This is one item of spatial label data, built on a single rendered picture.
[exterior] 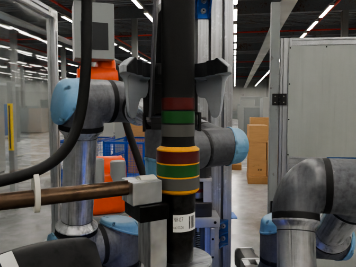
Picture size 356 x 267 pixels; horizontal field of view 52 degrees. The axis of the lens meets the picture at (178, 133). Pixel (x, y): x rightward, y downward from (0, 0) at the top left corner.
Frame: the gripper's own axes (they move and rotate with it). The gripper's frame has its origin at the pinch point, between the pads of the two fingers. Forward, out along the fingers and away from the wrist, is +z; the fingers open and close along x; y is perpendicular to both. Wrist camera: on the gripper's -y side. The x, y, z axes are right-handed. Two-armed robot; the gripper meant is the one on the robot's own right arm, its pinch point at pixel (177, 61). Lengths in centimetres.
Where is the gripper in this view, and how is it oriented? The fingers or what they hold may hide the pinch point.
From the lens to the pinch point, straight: 35.1
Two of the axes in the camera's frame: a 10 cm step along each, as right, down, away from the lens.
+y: 0.0, 10.0, 0.7
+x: -10.0, 0.1, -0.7
